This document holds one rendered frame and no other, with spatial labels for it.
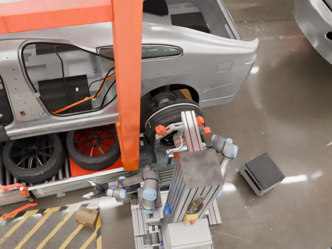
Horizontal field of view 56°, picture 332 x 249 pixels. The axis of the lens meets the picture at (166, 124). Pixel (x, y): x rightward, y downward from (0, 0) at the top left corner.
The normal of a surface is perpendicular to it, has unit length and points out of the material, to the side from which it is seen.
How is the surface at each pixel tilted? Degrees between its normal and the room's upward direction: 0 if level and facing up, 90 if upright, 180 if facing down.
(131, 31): 90
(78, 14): 90
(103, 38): 40
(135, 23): 90
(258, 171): 0
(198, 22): 0
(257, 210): 0
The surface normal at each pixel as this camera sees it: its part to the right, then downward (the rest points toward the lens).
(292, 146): 0.08, -0.52
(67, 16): 0.25, 0.83
